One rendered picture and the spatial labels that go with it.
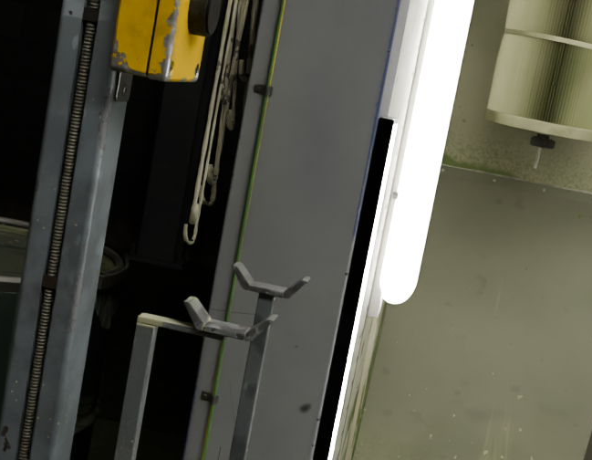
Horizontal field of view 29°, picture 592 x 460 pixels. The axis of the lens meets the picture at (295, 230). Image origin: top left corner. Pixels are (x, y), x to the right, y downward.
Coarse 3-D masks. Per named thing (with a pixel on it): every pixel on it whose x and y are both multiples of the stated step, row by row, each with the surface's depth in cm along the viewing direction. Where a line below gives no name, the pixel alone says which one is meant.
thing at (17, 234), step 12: (0, 228) 242; (12, 228) 244; (0, 240) 233; (12, 240) 235; (24, 240) 237; (0, 252) 221; (12, 252) 223; (24, 252) 223; (0, 264) 211; (12, 264) 213; (108, 264) 226; (12, 276) 204
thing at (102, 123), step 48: (96, 0) 103; (96, 48) 103; (48, 96) 105; (96, 96) 104; (48, 144) 105; (96, 144) 104; (48, 192) 106; (96, 192) 106; (48, 240) 106; (96, 240) 108; (48, 288) 107; (96, 288) 112; (48, 336) 109; (48, 384) 108; (0, 432) 109; (48, 432) 109
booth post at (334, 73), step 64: (320, 0) 149; (384, 0) 148; (256, 64) 152; (320, 64) 150; (384, 64) 149; (256, 128) 153; (320, 128) 151; (256, 192) 154; (320, 192) 152; (256, 256) 155; (320, 256) 154; (320, 320) 155; (320, 384) 156; (192, 448) 160; (256, 448) 158
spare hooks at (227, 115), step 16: (240, 0) 159; (256, 0) 159; (240, 16) 158; (224, 32) 156; (240, 32) 159; (224, 64) 157; (240, 64) 158; (224, 80) 161; (224, 96) 161; (208, 112) 157; (224, 112) 161; (208, 128) 158; (224, 128) 162; (208, 160) 159; (208, 176) 160; (192, 208) 156; (192, 224) 157; (192, 240) 160
